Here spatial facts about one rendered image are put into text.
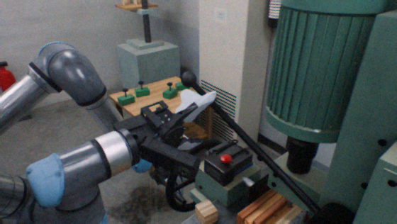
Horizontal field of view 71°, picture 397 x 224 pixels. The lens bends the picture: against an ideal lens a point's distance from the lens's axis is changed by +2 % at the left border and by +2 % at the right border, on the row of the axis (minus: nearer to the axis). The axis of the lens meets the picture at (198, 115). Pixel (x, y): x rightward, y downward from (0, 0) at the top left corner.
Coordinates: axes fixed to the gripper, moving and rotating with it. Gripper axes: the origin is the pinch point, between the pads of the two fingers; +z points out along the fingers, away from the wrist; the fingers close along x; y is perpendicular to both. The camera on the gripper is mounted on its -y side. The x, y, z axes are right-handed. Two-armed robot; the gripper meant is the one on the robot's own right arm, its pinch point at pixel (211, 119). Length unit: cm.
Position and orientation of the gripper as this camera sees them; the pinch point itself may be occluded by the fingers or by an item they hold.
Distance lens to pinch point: 61.2
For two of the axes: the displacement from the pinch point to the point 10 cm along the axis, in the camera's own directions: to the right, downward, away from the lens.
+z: 7.7, -3.3, 5.5
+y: -6.1, -6.3, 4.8
